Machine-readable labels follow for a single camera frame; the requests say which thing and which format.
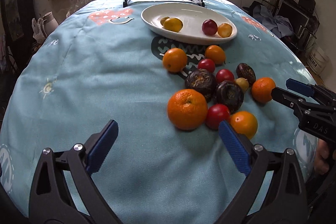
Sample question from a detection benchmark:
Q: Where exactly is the person's right hand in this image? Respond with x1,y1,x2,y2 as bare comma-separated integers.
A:
314,139,330,174

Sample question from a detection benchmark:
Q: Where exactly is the mandarin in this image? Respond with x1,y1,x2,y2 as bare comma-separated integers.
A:
251,77,276,104

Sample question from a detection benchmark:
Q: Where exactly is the yellow round fruit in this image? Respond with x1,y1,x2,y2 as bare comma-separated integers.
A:
217,23,233,38

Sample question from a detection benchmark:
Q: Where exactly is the small green-yellow fruit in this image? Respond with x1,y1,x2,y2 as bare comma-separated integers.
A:
160,16,170,26

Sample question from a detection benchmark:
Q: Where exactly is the white plastic bucket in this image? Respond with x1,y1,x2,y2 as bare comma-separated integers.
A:
307,44,329,75

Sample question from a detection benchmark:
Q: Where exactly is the pile of blue-grey clothes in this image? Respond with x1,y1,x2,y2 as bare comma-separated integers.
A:
252,5,294,39

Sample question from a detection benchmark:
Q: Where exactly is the black monitor on rack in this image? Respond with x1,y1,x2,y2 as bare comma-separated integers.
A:
273,0,310,35

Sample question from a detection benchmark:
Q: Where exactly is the yellow orange lemon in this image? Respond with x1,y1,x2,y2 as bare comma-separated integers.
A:
163,18,183,32

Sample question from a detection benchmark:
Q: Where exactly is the dark framed picture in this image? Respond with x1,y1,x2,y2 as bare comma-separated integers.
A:
2,0,24,42

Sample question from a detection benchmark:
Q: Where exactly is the large orange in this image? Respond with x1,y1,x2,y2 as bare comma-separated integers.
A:
167,89,208,131

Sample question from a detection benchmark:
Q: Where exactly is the white kettle jug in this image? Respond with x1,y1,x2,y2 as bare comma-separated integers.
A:
40,11,59,38

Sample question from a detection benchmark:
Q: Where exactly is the small yellow fruit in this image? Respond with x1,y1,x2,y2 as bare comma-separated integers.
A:
235,77,249,93

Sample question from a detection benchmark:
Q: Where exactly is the dark passion fruit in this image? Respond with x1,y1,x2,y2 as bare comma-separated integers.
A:
214,80,244,114
236,63,256,87
185,69,217,102

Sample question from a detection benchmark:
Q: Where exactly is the white oval plate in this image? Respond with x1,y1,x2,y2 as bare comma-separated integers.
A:
141,2,238,46

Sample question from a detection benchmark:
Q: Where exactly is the dark red plum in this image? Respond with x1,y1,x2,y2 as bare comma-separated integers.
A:
202,19,218,36

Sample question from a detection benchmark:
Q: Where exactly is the red tomato front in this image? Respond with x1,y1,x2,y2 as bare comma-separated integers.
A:
205,103,230,130

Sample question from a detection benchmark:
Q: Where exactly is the red tomato back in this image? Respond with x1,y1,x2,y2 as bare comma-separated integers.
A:
197,59,216,73

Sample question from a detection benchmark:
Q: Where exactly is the red tomato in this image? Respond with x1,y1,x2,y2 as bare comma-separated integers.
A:
215,69,235,84
197,59,216,73
205,103,230,130

